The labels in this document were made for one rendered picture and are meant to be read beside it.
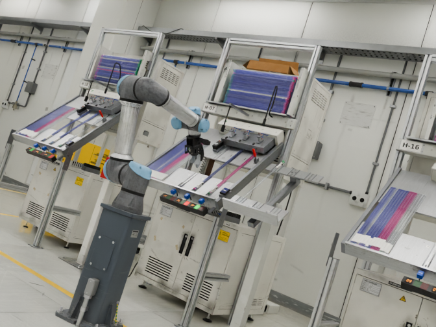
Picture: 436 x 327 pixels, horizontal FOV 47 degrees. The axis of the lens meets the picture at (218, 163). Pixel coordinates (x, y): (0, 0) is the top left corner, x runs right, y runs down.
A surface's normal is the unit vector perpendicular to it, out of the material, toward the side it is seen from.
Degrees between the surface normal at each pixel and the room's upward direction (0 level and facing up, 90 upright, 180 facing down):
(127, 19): 90
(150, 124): 90
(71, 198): 90
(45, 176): 90
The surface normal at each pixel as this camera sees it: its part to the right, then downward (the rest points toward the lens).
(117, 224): -0.34, -0.18
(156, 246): -0.55, -0.23
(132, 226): 0.89, 0.26
